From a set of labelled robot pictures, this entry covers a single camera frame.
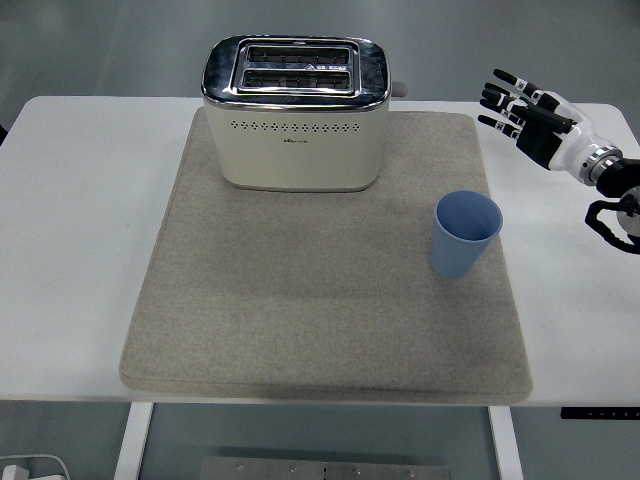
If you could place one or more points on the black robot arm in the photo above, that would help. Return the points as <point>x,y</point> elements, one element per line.
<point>617,175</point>

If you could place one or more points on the black table control panel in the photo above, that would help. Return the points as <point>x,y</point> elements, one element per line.
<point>600,413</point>

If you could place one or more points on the white power plug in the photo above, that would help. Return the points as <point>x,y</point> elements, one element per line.
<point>12,472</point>

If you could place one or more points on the light blue plastic cup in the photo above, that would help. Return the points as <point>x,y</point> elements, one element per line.
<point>457,250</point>

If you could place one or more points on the white table leg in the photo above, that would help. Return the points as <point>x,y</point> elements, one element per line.
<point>506,445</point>
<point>132,440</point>

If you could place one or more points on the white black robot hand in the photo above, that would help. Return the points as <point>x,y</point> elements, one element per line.
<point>567,142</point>

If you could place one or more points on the cream and chrome toaster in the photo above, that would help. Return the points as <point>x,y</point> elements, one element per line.
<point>300,150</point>

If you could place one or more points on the grey felt table mat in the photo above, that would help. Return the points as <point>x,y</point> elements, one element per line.
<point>300,310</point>

